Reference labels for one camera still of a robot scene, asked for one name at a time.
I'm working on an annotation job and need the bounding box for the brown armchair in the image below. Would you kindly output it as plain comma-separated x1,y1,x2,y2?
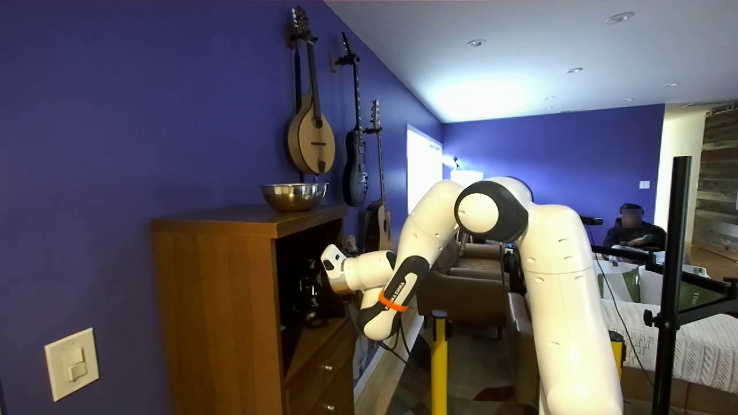
418,235,517,334

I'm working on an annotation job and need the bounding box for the brown wooden cupboard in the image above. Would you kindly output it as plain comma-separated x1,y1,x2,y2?
149,202,360,415

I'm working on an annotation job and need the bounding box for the tan round mandolin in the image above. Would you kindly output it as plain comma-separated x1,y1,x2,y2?
285,4,338,178

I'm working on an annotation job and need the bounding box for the black horizontal stand bar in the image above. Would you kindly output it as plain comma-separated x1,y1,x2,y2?
589,241,738,325

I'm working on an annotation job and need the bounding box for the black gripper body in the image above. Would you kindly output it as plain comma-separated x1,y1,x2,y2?
301,258,333,322

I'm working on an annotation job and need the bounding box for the orange cable strap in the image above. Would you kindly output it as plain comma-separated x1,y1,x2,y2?
375,291,409,314

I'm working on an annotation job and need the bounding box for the brown acoustic guitar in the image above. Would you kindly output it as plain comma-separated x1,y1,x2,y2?
362,99,397,253

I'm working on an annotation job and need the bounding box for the bright window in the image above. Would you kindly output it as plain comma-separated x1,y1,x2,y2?
404,124,444,213

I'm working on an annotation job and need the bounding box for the grey burst electric guitar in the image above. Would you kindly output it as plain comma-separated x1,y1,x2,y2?
332,29,370,208

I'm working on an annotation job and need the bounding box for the white bed cover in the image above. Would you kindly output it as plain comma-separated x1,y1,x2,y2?
597,296,738,396

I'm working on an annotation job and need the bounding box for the silver metal bowl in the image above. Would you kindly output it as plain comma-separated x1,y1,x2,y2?
261,179,332,213

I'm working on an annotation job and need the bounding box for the seated person in dark clothes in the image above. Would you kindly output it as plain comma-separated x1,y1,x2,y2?
601,200,668,253

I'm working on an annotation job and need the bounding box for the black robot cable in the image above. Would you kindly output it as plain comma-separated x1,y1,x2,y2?
378,306,418,369

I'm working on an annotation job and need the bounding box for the black upright stand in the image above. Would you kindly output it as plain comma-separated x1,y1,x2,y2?
648,153,694,415

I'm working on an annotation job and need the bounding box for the wooden cupboard drawer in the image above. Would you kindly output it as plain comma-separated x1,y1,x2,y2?
315,373,358,415
303,325,358,386

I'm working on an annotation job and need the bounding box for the yellow post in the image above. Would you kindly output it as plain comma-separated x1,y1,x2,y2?
608,330,626,381
429,309,450,415

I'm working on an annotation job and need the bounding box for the green pillow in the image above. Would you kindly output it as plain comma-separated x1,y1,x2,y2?
619,264,646,305

